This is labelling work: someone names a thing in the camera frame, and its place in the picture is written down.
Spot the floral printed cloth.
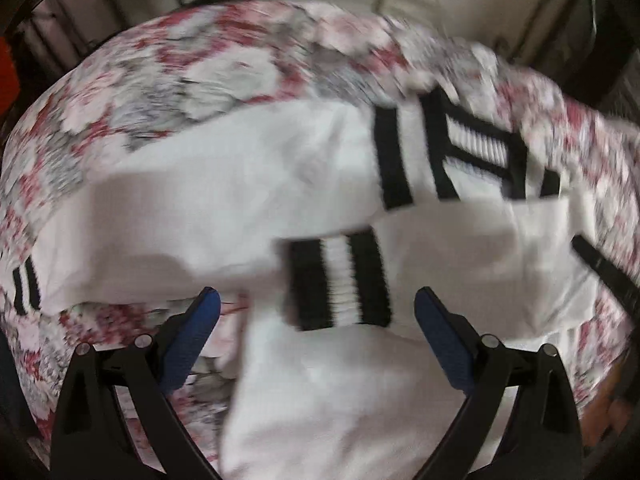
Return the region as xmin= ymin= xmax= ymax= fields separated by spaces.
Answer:
xmin=0 ymin=0 xmax=640 ymax=466

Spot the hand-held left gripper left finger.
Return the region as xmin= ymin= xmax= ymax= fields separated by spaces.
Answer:
xmin=50 ymin=286 xmax=223 ymax=480

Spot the black metal chair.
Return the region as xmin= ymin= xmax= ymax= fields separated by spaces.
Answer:
xmin=0 ymin=0 xmax=271 ymax=126

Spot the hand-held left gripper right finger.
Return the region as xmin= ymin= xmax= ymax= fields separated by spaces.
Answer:
xmin=414 ymin=286 xmax=586 ymax=480

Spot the white sock with black stripes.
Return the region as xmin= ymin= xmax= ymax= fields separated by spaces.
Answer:
xmin=10 ymin=255 xmax=46 ymax=313
xmin=220 ymin=305 xmax=521 ymax=480
xmin=37 ymin=87 xmax=466 ymax=311
xmin=277 ymin=195 xmax=608 ymax=346
xmin=445 ymin=110 xmax=566 ymax=203

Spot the black metal frame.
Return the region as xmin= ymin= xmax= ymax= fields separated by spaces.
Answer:
xmin=525 ymin=0 xmax=640 ymax=111

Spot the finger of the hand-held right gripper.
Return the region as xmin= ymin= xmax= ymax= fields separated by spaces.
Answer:
xmin=571 ymin=234 xmax=640 ymax=313

